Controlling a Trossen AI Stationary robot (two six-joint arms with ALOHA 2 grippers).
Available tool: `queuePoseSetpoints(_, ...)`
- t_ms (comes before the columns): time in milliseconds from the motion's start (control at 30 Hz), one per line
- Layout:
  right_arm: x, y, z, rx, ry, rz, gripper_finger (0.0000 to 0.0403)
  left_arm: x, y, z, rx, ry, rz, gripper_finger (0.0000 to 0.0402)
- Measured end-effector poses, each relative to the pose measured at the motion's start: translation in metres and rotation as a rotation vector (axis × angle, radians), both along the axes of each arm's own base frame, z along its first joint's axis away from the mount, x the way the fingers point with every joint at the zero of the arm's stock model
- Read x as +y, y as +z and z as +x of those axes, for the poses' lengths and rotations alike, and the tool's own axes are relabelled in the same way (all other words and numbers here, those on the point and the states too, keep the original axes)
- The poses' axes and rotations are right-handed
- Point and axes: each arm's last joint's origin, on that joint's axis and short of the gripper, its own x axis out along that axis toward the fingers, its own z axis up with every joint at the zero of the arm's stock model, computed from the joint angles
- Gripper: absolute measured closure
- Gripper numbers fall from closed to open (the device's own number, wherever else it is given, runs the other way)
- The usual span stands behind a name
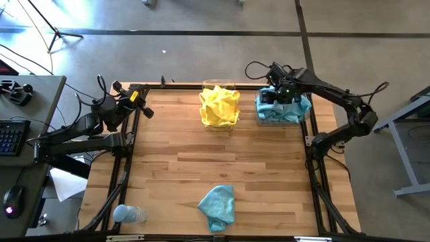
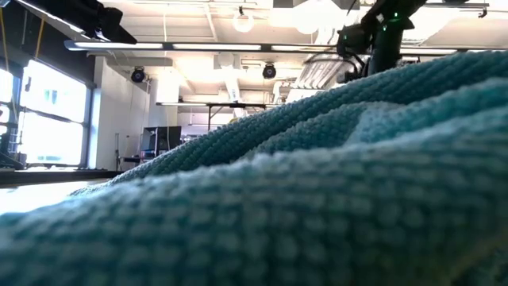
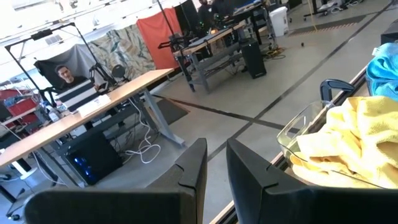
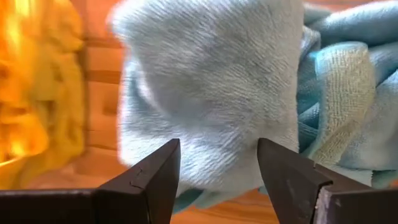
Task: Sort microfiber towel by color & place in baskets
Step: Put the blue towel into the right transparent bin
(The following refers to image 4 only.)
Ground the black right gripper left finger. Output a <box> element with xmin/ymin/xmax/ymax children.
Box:
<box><xmin>0</xmin><ymin>138</ymin><xmax>182</xmax><ymax>224</ymax></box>

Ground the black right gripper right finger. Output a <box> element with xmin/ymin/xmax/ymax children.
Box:
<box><xmin>257</xmin><ymin>138</ymin><xmax>398</xmax><ymax>224</ymax></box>

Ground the dark teal microfiber towel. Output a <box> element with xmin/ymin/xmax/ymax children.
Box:
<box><xmin>297</xmin><ymin>26</ymin><xmax>323</xmax><ymax>153</ymax></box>

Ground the light blue microfiber towel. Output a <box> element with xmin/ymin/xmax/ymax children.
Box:
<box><xmin>107</xmin><ymin>0</ymin><xmax>305</xmax><ymax>215</ymax></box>
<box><xmin>298</xmin><ymin>0</ymin><xmax>398</xmax><ymax>189</ymax></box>

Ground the yellow microfiber towel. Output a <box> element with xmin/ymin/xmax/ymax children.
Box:
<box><xmin>0</xmin><ymin>0</ymin><xmax>86</xmax><ymax>190</ymax></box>

